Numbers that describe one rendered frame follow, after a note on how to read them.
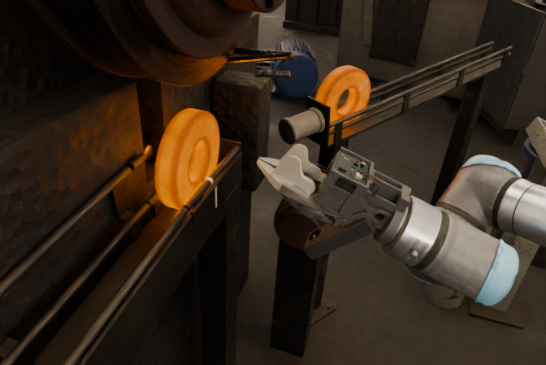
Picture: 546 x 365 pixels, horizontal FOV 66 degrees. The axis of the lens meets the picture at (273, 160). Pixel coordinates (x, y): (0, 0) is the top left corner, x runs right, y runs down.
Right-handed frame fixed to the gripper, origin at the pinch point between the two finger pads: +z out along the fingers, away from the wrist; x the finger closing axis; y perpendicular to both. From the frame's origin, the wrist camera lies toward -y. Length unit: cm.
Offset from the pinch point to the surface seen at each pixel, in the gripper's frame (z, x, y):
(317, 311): -30, -41, -68
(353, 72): -5.6, -43.2, 4.3
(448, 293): -65, -57, -51
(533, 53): -83, -192, 5
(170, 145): 12.5, 5.8, 0.1
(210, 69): 11.9, 0.6, 10.7
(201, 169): 9.2, -1.8, -7.3
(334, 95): -4.1, -38.9, -0.9
